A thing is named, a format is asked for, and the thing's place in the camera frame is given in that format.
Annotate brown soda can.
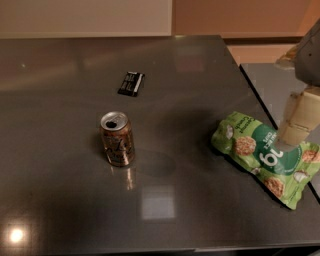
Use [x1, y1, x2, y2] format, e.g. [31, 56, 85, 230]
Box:
[100, 111, 135, 167]

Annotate green rice chip bag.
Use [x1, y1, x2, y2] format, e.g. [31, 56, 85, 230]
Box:
[211, 112, 320, 210]

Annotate black rxbar chocolate bar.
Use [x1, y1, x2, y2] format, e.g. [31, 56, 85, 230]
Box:
[118, 71, 145, 97]

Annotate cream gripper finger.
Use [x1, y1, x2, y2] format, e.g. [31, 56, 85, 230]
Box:
[277, 86, 320, 146]
[275, 45, 298, 70]

